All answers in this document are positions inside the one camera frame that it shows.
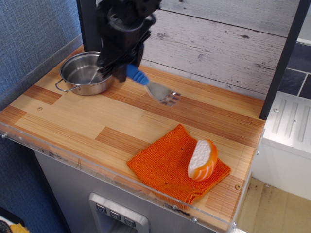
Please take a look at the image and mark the silver dispenser button panel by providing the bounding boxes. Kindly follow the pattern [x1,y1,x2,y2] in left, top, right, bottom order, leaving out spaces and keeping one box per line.
[89,193,149,233]

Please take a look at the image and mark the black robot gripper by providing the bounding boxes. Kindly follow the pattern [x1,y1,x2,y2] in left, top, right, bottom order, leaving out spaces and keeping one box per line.
[97,9,156,82]

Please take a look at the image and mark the toy salmon sushi piece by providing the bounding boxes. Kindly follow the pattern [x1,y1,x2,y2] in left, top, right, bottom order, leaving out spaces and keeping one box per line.
[188,139,218,182]

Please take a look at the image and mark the white ribbed appliance top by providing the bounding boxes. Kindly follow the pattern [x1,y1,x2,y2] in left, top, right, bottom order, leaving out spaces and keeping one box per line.
[263,92,311,153]

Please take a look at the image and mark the small stainless steel pot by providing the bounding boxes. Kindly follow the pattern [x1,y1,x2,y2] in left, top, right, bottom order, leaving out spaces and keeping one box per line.
[55,51,115,96]

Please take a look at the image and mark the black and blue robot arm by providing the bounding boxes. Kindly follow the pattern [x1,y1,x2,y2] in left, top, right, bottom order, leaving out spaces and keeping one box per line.
[96,0,161,82]

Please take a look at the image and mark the blue handled metal fork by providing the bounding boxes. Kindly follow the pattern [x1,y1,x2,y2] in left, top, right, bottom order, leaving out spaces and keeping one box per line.
[126,64,181,107]

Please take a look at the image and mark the right black frame post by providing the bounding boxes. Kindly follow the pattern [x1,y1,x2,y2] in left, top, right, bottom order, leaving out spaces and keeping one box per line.
[259,0,311,120]

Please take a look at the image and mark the clear acrylic table edge guard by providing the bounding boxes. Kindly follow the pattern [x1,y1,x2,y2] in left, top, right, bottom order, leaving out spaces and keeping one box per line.
[0,115,265,233]

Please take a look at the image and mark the left black frame post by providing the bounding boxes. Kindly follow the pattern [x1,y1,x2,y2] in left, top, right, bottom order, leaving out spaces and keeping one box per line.
[76,0,102,52]

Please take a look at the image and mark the grey toy fridge cabinet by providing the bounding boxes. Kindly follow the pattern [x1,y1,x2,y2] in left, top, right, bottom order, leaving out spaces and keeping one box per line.
[35,152,233,233]

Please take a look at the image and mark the black frame post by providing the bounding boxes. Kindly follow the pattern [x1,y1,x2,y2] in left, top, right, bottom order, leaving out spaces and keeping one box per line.
[259,0,311,120]
[76,0,102,52]

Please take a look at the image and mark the orange knitted napkin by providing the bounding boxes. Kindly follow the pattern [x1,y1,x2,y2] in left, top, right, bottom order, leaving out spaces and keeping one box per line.
[127,124,231,210]

